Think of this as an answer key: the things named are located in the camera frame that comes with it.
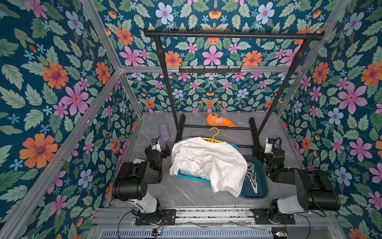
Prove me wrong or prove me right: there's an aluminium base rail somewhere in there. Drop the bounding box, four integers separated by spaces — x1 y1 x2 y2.
88 205 346 239

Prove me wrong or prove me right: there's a white t-shirt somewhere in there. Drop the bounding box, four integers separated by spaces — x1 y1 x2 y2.
169 137 247 198

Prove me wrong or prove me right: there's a dark teal clothespin tray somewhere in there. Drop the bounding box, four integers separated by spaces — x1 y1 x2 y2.
240 155 269 199

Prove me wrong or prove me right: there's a yellow plastic hanger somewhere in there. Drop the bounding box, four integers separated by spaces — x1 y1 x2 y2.
202 127 223 143

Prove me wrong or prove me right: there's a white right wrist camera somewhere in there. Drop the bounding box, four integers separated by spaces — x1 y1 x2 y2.
264 137 275 153

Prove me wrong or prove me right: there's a black wall hook rail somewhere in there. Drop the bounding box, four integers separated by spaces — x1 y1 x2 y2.
178 66 242 74

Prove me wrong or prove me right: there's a grey purple cylinder roller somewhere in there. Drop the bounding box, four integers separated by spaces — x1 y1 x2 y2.
159 123 171 141

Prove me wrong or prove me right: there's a teal basket under shirt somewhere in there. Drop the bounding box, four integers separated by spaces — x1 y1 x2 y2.
176 137 221 183

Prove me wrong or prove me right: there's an orange plush fish toy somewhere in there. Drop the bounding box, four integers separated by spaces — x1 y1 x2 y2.
205 113 236 127

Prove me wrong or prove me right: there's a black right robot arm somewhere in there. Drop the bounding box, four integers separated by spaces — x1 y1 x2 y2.
251 146 341 225

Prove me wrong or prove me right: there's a black clothes rack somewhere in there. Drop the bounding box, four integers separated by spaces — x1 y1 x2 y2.
144 29 325 156

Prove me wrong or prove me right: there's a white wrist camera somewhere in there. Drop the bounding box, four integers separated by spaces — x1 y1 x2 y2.
264 137 275 153
150 137 162 152

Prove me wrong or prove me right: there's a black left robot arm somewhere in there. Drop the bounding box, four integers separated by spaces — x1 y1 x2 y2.
111 144 176 226

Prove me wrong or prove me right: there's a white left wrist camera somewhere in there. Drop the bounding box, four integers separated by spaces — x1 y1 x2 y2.
150 137 162 152

